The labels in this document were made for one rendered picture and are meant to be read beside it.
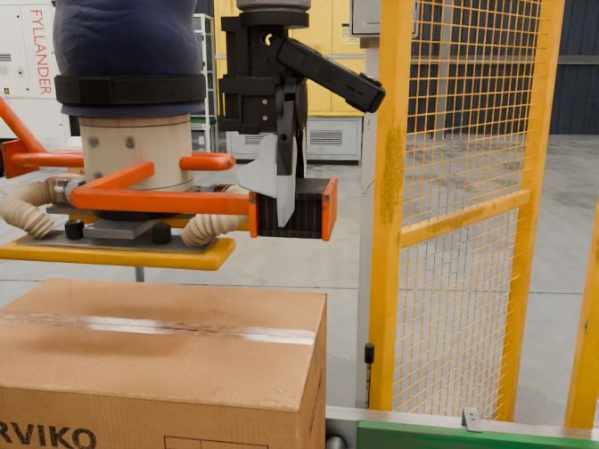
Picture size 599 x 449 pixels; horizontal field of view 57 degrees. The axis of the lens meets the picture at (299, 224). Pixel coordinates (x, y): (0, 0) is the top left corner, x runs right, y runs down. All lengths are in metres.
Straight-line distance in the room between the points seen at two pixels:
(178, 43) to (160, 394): 0.49
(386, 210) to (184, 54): 0.61
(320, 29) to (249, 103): 7.57
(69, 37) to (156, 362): 0.49
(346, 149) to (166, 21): 7.47
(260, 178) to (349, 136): 7.68
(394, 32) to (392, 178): 0.30
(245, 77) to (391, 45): 0.67
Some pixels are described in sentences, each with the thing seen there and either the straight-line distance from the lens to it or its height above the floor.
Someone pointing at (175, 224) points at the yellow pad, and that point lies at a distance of 0.99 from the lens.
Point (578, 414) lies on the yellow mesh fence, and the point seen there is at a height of 0.60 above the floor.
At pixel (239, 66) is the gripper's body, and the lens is 0.58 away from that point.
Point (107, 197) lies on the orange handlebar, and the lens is 0.66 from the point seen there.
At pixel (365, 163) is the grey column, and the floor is 1.09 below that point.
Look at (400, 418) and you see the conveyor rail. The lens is 1.38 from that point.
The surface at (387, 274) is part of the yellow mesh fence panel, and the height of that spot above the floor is 0.92.
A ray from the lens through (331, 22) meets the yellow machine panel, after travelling 8.14.
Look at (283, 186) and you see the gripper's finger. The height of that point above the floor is 1.27.
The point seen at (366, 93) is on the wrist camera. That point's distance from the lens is 0.55.
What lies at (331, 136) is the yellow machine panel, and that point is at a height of 0.42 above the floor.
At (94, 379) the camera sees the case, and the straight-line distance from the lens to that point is 0.88.
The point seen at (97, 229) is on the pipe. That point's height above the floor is 1.16.
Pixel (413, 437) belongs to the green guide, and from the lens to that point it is 1.28.
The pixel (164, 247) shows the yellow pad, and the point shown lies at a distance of 0.82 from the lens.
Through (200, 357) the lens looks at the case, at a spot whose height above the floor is 0.95.
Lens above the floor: 1.38
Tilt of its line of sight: 16 degrees down
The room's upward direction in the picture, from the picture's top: straight up
